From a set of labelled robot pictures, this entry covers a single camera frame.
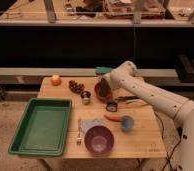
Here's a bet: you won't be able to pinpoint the black brush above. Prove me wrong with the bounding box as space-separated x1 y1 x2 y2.
100 79 110 97

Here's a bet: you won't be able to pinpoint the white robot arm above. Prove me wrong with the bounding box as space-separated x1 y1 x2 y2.
95 61 194 171

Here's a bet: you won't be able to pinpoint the red bowl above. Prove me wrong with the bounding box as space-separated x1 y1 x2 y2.
94 83 113 102

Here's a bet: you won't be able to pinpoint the small blue bowl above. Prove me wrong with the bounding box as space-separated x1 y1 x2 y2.
120 115 134 132

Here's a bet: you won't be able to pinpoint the purple bowl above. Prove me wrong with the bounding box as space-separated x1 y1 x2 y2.
84 125 114 156

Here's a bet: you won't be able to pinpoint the green sponge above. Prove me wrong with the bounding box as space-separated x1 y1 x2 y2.
95 67 112 75

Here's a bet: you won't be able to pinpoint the small metal cup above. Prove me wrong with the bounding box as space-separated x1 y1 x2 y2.
81 91 91 105

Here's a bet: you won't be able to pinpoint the small black box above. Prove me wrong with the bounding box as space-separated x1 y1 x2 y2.
106 102 118 112

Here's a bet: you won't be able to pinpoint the bunch of dark grapes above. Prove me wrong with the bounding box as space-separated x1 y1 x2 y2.
69 80 85 94

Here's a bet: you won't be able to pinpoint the yellow black sponge wedge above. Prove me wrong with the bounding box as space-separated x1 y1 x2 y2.
115 96 147 108

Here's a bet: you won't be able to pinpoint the orange carrot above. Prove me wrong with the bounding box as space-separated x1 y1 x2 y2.
104 115 121 122

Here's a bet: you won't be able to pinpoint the orange fruit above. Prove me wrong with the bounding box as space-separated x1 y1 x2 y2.
51 75 62 86

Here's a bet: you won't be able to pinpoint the light blue cloth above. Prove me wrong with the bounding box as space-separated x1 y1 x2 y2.
81 119 104 134

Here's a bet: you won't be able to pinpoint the silver fork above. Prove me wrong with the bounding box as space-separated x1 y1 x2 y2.
76 118 82 145

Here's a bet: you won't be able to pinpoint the green plastic tray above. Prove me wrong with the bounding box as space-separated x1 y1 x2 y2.
8 98 72 156

